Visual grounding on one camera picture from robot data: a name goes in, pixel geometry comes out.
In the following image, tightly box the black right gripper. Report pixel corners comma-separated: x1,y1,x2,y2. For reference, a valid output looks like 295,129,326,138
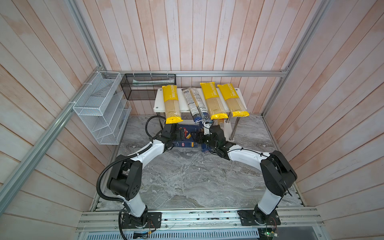
190,130,218,151

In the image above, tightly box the blue Barilla rigatoni box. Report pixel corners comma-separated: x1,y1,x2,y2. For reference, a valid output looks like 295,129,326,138
174,124,202,148

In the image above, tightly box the red spaghetti bag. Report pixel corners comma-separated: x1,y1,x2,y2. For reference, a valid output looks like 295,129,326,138
217,119,226,129

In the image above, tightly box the yellow Pastatime spaghetti bag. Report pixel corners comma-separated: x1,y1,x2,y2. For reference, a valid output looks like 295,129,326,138
218,83,250,118
200,82,228,120
162,85,183,124

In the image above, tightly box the clear blue-ended spaghetti bag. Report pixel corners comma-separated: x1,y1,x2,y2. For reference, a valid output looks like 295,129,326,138
182,88,213,124

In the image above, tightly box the blue Barilla spaghetti bag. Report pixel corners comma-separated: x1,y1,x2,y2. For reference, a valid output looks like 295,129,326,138
201,144,212,153

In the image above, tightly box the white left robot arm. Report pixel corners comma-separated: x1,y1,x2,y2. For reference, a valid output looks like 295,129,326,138
96,124,180,231

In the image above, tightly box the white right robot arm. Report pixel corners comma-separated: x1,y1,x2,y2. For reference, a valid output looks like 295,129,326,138
199,126,298,226

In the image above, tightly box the white two-tier shelf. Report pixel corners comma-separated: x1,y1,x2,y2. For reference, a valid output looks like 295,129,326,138
153,88,240,142

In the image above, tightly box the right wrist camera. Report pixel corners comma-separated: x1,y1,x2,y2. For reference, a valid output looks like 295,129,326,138
203,122,212,135

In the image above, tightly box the black mesh wall basket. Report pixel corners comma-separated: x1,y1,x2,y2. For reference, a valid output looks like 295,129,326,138
120,74,177,101

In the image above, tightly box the white wire mesh organizer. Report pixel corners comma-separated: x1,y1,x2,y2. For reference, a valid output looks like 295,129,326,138
73,72,131,145

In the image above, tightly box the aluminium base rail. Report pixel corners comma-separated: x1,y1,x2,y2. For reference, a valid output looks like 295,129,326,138
76,207,330,240

